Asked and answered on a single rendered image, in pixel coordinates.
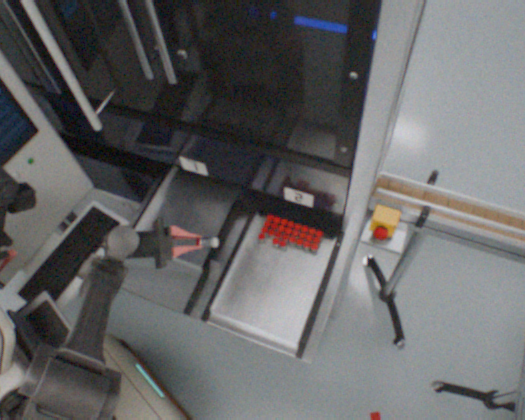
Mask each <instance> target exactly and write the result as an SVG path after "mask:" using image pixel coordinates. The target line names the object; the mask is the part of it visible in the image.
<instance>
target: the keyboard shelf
mask: <svg viewBox="0 0 525 420"><path fill-rule="evenodd" d="M93 205H94V206H95V207H97V208H98V209H100V210H102V212H104V213H106V214H107V215H109V216H110V217H113V218H115V219H116V220H118V221H119V222H120V224H119V226H120V225H126V226H129V223H130V221H129V220H127V219H126V218H122V217H121V216H119V215H118V214H116V213H115V212H113V211H111V210H110V209H109V208H107V207H106V206H104V205H102V203H98V202H96V201H93V202H92V203H90V204H89V205H88V206H87V207H86V209H85V210H84V211H83V212H82V213H81V214H80V216H79V217H78V218H77V219H76V220H75V221H74V222H73V224H72V225H71V226H70V227H69V228H67V229H66V232H65V233H64V234H63V235H62V236H60V235H58V234H56V233H55V232H53V233H52V234H51V235H50V236H49V237H48V238H47V239H46V240H45V241H44V243H43V244H42V245H41V246H39V248H38V250H37V251H36V252H35V254H34V255H32V256H31V257H30V259H29V260H28V261H27V262H26V263H25V264H24V265H23V266H22V268H21V270H20V271H22V272H23V273H24V274H25V275H26V276H27V277H26V278H25V279H24V280H23V281H22V282H21V283H20V285H19V286H18V287H16V290H15V291H14V292H13V293H12V294H11V296H10V297H11V299H12V300H13V301H15V302H16V303H17V304H19V306H20V307H22V306H23V305H25V304H26V303H27V302H26V301H24V300H23V299H22V298H21V297H20V296H19V295H17V293H18V291H19V290H20V289H21V288H22V287H23V286H24V284H25V283H26V282H27V281H28V280H29V278H30V277H31V276H32V274H34V273H35V272H36V271H37V269H38V268H39V267H40V266H41V264H42V263H43V262H44V261H45V260H46V258H48V257H49V256H50V255H51V252H52V251H53V250H54V249H56V247H57V246H58V245H59V244H60V243H61V241H62V240H63V239H64V238H65V237H66V236H67V234H68V233H69V232H70V231H71V230H72V229H73V228H74V227H75V225H76V224H77V223H78V222H79V220H80V219H81V218H82V217H83V216H85V215H86V213H87V211H88V210H89V209H90V208H91V207H92V206H93ZM96 255H98V256H100V255H102V256H104V249H103V248H100V249H99V250H98V251H97V252H96ZM82 281H83V280H82V279H79V277H76V278H75V279H74V280H73V281H72V283H71V284H70V285H69V286H68V287H67V289H66V290H65V292H63V293H62V295H61V296H60V297H59V299H58V300H57V301H56V302H55V303H56V304H57V305H58V307H59V309H60V310H61V311H63V310H65V308H66V306H67V305H68V304H69V303H70V302H71V300H72V299H73V298H74V297H75V295H76V294H77V293H78V292H79V291H78V290H79V288H80V285H81V283H82Z"/></svg>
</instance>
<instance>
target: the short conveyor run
mask: <svg viewBox="0 0 525 420"><path fill-rule="evenodd" d="M438 174H439V172H438V171H437V170H433V171H432V173H431V175H430V176H429V179H428V181H427V183H426V184H424V183H421V182H417V181H414V180H411V179H407V178H403V177H401V176H397V175H393V174H390V173H387V172H381V171H380V172H379V174H378V178H377V181H376V184H375V186H374V189H373V195H372V197H374V198H377V199H381V200H384V201H387V202H394V203H397V204H400V205H403V208H402V211H401V215H400V218H399V220H402V221H405V222H407V223H409V226H408V229H409V230H412V231H418V232H422V233H424V234H427V235H430V236H433V237H437V238H439V239H442V240H445V241H450V242H454V243H457V244H460V245H463V246H465V247H468V248H474V249H477V250H479V251H483V252H485V253H488V254H491V255H497V256H499V257H502V258H505V259H507V260H513V261H516V262H519V263H521V264H524V265H525V213H523V212H520V211H517V210H514V209H511V208H508V207H505V206H501V205H496V204H492V203H489V202H486V201H483V200H480V199H476V198H473V197H470V196H467V195H464V194H460V193H458V192H451V191H447V190H444V189H441V188H437V187H434V185H435V183H436V181H437V176H438Z"/></svg>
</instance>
